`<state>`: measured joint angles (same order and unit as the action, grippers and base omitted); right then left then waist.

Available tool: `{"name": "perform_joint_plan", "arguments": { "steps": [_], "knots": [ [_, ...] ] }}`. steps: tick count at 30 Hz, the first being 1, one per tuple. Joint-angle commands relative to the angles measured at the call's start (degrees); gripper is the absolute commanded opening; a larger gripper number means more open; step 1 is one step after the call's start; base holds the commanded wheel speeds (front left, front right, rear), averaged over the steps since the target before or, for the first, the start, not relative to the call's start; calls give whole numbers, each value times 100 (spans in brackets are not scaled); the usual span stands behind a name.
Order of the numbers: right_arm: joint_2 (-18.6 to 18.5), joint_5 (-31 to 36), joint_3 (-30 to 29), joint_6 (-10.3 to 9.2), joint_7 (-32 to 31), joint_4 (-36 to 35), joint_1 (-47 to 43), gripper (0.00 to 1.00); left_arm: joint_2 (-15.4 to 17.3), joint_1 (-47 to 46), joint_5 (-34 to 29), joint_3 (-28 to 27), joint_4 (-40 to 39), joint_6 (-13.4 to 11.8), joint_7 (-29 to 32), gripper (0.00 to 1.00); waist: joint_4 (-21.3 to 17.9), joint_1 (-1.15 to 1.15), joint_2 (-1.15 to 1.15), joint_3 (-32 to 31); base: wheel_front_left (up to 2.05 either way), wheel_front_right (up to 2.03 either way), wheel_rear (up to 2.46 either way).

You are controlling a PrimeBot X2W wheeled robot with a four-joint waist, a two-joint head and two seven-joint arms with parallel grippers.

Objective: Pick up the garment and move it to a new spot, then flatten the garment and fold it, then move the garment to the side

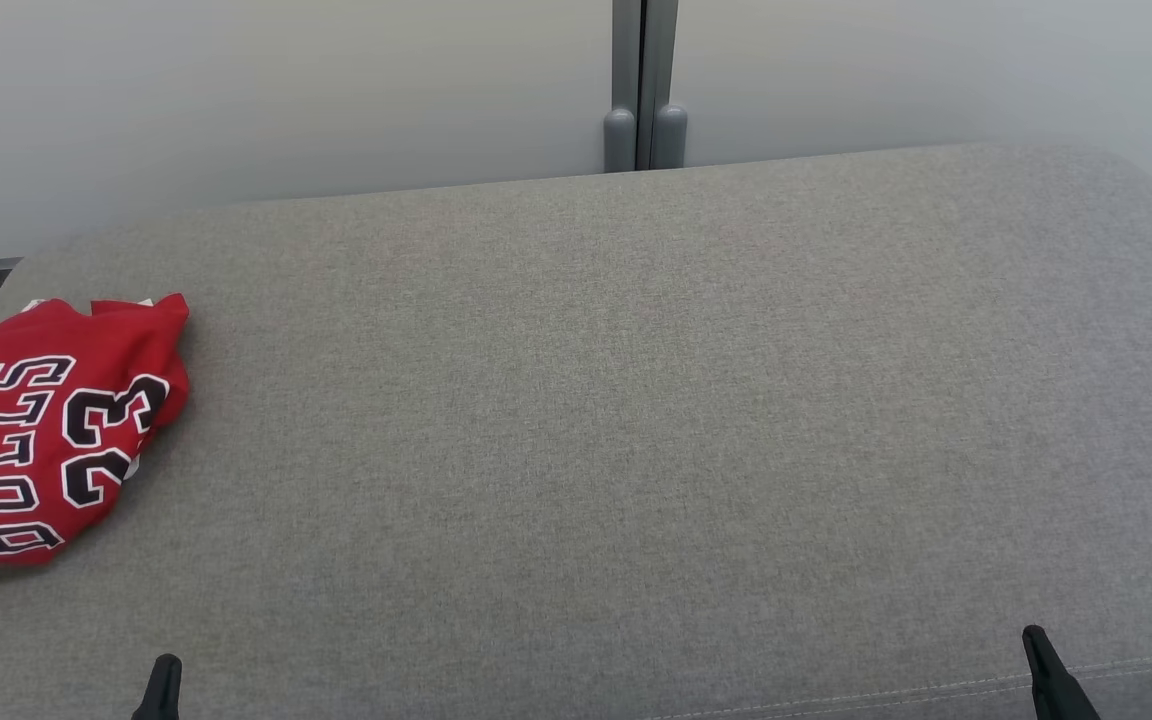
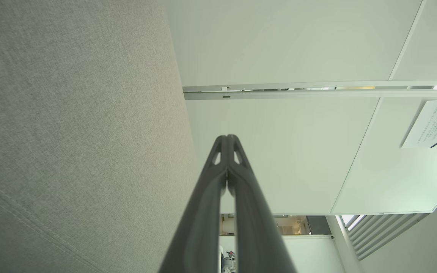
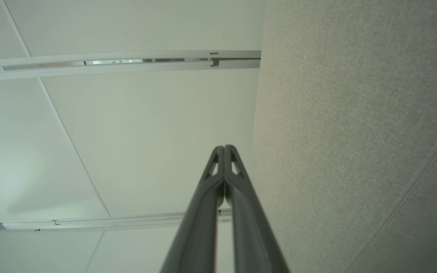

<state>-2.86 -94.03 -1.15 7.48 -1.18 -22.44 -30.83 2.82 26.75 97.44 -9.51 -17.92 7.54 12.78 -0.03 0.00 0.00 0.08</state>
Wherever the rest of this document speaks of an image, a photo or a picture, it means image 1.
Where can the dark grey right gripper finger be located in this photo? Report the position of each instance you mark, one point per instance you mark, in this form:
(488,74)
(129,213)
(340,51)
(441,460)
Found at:
(1054,690)

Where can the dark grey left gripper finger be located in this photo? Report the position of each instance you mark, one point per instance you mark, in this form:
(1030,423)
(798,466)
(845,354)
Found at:
(161,695)

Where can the red Bulls basketball jersey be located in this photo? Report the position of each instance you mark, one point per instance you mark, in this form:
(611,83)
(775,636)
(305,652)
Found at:
(106,340)

